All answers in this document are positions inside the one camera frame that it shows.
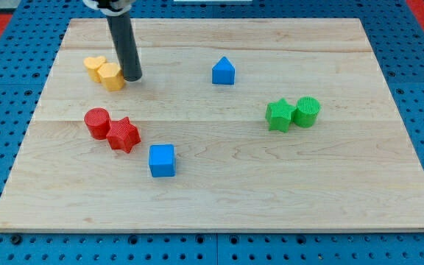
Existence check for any green star block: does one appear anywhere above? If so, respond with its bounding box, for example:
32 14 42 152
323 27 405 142
265 98 297 133

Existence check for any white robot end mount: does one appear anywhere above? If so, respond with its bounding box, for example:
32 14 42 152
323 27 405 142
82 0 135 16

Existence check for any yellow hexagon block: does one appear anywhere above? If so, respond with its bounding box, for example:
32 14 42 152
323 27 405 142
97 63 125 92

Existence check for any yellow heart block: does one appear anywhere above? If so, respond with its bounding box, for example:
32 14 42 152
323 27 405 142
83 56 107 83

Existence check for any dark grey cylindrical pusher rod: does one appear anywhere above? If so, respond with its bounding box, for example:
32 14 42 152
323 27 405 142
107 13 142 82

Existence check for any wooden board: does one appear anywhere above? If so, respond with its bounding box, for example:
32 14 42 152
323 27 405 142
0 18 424 233

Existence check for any red star block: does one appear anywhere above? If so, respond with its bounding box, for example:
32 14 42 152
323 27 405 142
106 117 141 153

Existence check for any blue cube block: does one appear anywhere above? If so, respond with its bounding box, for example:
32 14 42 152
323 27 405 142
149 144 176 177

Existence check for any red cylinder block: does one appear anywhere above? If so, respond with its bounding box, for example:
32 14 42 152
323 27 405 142
84 107 110 140

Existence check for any green cylinder block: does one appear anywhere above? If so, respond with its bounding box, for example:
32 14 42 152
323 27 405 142
294 96 321 128

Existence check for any blue triangle block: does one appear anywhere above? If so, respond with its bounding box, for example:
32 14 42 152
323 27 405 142
212 57 236 85

